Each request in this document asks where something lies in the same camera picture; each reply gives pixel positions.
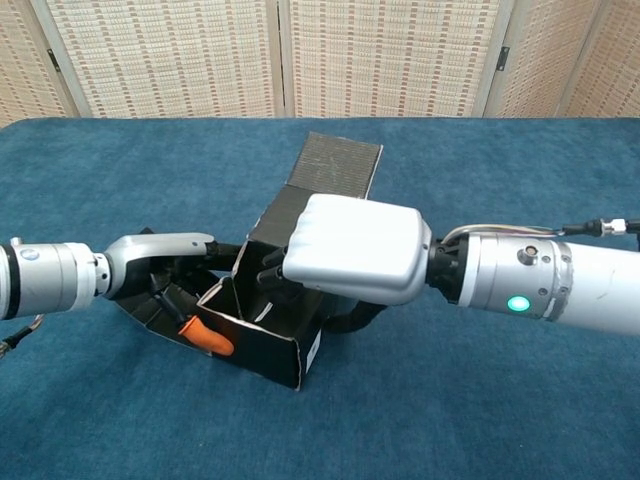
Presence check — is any woven bamboo screen panel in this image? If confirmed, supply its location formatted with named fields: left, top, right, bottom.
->
left=277, top=0, right=516, bottom=120
left=482, top=0, right=609, bottom=120
left=557, top=0, right=640, bottom=120
left=29, top=0, right=289, bottom=120
left=0, top=0, right=81, bottom=129

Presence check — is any blue felt table cover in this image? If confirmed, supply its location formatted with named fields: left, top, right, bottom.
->
left=0, top=116, right=640, bottom=480

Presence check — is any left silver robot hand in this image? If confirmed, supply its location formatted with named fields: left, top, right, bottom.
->
left=102, top=230, right=249, bottom=358

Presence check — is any black foldable cardboard box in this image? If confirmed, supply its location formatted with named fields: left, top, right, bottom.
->
left=117, top=131, right=385, bottom=392

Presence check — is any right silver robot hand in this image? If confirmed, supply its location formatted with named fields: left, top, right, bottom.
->
left=255, top=193, right=434, bottom=336

